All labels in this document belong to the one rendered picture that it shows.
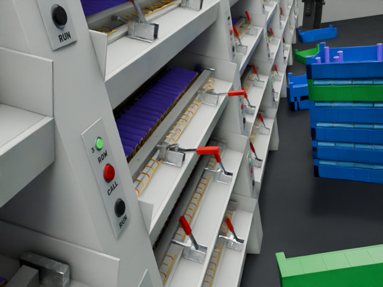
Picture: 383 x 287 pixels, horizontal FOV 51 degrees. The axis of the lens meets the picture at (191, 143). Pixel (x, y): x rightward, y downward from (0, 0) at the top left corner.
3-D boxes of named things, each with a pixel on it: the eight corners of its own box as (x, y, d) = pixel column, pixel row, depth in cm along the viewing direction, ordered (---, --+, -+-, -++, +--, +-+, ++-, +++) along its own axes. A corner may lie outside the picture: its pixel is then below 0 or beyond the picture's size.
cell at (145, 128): (118, 125, 73) (152, 134, 72) (114, 129, 72) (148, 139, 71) (119, 116, 72) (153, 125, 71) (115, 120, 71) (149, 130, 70)
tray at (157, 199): (229, 98, 105) (237, 63, 100) (145, 261, 53) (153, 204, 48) (156, 80, 108) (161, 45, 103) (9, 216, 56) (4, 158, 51)
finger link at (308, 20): (316, 1, 111) (315, 1, 110) (313, 28, 112) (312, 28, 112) (304, 1, 112) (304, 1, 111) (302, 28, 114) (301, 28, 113)
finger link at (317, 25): (312, 4, 119) (312, 4, 120) (309, 28, 121) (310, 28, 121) (322, 4, 117) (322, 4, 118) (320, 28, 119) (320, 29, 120)
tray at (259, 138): (271, 128, 181) (279, 100, 174) (253, 206, 129) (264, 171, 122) (227, 116, 184) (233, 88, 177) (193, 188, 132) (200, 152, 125)
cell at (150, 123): (123, 121, 75) (156, 130, 74) (119, 124, 73) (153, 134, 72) (123, 111, 74) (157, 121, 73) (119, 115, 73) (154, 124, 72)
